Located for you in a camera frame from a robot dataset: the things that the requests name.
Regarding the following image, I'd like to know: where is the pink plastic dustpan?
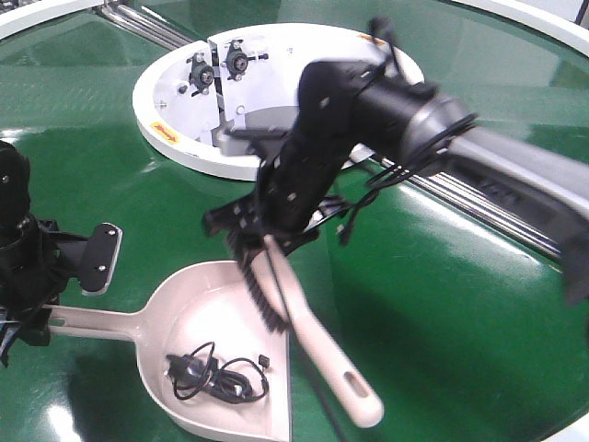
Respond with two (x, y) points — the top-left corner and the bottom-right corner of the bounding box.
(50, 261), (292, 441)

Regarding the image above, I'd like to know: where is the black left wrist camera plate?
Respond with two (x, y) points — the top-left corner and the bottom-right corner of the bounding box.
(77, 223), (123, 296)

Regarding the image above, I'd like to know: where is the pink brush with black bristles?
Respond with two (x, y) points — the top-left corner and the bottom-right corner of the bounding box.
(226, 232), (385, 428)

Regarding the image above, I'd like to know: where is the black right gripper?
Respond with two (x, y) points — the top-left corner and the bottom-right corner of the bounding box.
(202, 179), (350, 256)

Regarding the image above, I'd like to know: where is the white inner conveyor ring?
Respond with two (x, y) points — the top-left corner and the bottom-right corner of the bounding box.
(132, 22), (425, 182)

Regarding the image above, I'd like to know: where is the black bearing right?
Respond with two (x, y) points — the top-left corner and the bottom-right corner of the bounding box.
(220, 40), (270, 81)

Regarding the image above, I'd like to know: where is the white outer rail left segment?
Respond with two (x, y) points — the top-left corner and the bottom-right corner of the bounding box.
(1, 0), (104, 39)

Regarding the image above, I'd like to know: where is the black bearing left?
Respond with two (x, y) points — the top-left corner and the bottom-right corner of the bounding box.
(186, 52), (215, 97)

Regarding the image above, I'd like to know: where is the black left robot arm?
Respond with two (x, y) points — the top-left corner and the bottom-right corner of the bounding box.
(1, 142), (87, 366)

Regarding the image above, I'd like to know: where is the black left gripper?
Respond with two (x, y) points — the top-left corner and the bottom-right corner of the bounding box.
(1, 215), (87, 366)

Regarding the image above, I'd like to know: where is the far metal rollers gap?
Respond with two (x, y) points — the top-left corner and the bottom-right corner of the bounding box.
(95, 1), (194, 51)

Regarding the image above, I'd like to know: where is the white outer rail right segment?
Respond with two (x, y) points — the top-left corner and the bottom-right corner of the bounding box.
(454, 0), (588, 57)

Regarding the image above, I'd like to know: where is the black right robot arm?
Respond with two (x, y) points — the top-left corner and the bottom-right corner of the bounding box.
(203, 52), (588, 303)

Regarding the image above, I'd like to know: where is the black bearing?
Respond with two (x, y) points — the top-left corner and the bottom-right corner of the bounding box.
(220, 40), (270, 81)
(186, 52), (215, 97)

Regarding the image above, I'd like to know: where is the green conveyor belt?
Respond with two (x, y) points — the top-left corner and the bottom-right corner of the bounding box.
(1, 1), (588, 441)

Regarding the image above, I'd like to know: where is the white rail segment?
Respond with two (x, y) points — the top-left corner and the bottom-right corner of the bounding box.
(1, 0), (104, 39)
(454, 0), (588, 57)

